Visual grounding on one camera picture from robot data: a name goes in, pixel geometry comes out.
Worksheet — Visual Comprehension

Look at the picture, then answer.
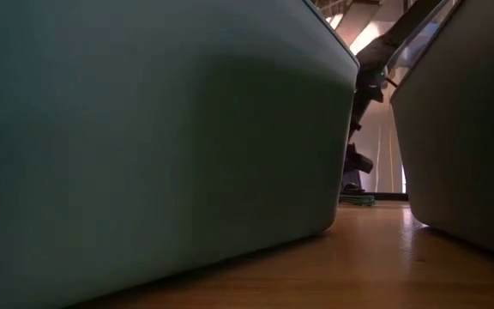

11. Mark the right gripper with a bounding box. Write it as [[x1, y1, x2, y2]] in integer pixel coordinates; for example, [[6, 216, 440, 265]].
[[341, 68, 388, 194]]

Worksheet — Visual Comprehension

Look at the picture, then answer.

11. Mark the blue-grey plastic bin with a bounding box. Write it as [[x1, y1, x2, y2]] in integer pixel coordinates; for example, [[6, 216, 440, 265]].
[[386, 0, 494, 263]]

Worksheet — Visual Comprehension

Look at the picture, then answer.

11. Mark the green plastic bin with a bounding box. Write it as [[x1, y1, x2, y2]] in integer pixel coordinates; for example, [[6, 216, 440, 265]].
[[0, 0, 361, 309]]

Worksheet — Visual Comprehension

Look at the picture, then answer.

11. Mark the black aluminium table frame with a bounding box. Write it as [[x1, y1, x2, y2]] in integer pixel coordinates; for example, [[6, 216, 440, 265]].
[[364, 191, 409, 202]]

